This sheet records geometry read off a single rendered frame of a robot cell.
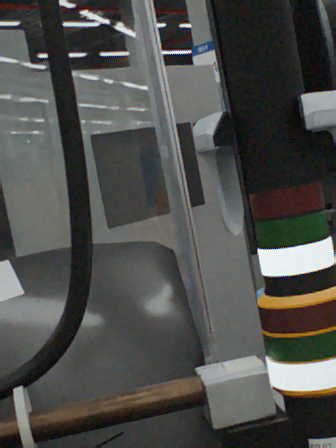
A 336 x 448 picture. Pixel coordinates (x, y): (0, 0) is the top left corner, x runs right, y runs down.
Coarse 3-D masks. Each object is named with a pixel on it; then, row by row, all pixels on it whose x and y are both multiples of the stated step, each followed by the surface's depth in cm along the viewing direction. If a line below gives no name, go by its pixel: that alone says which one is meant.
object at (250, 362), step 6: (234, 360) 35; (240, 360) 35; (246, 360) 35; (252, 360) 34; (258, 360) 35; (222, 366) 35; (228, 366) 34; (234, 366) 34; (240, 366) 34; (246, 366) 34; (252, 366) 34; (258, 366) 34; (222, 372) 34; (228, 372) 34
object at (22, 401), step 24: (48, 0) 32; (48, 24) 32; (48, 48) 33; (72, 72) 33; (72, 96) 33; (72, 120) 33; (72, 144) 33; (72, 168) 33; (72, 192) 33; (72, 216) 33; (72, 240) 33; (72, 264) 33; (72, 288) 33; (72, 312) 33; (72, 336) 33; (48, 360) 33; (0, 384) 33; (24, 384) 33; (24, 408) 32; (24, 432) 32
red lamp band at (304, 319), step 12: (264, 312) 34; (276, 312) 33; (288, 312) 33; (300, 312) 33; (312, 312) 33; (324, 312) 33; (264, 324) 34; (276, 324) 34; (288, 324) 33; (300, 324) 33; (312, 324) 33; (324, 324) 33
